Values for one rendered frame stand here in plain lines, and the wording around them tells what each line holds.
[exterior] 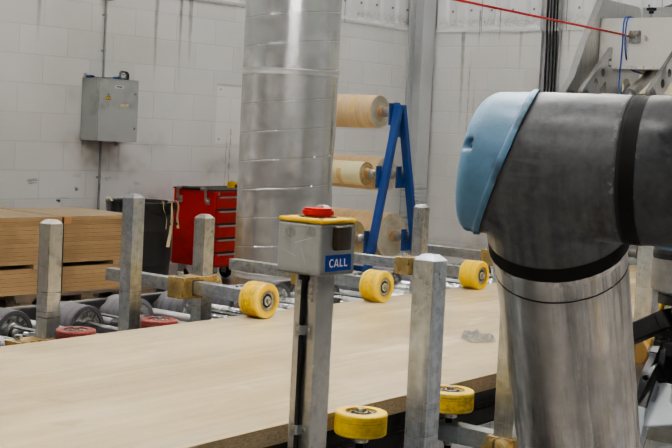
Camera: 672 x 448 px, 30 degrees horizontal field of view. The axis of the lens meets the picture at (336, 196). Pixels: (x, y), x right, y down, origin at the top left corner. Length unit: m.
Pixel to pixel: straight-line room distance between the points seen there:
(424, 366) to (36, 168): 8.44
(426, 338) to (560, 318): 0.76
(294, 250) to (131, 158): 9.13
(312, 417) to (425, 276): 0.30
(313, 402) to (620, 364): 0.58
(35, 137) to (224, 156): 2.02
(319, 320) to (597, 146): 0.69
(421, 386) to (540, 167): 0.87
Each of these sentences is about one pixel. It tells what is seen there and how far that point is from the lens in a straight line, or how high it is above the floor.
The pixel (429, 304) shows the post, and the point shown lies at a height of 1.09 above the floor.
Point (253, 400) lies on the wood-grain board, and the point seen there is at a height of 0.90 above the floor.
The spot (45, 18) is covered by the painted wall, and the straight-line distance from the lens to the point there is 10.13.
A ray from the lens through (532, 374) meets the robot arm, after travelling 1.08.
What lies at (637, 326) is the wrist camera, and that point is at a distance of 1.70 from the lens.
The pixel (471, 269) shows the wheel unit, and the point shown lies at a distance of 3.54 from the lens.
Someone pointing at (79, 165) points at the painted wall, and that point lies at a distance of 10.33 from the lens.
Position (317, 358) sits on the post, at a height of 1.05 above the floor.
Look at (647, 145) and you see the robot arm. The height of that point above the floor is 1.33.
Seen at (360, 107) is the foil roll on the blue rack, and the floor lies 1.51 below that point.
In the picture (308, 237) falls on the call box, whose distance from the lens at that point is 1.53.
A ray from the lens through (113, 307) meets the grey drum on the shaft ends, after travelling 3.41.
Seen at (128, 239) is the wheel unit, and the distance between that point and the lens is 2.82.
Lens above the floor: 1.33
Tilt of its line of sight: 3 degrees down
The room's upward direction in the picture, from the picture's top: 3 degrees clockwise
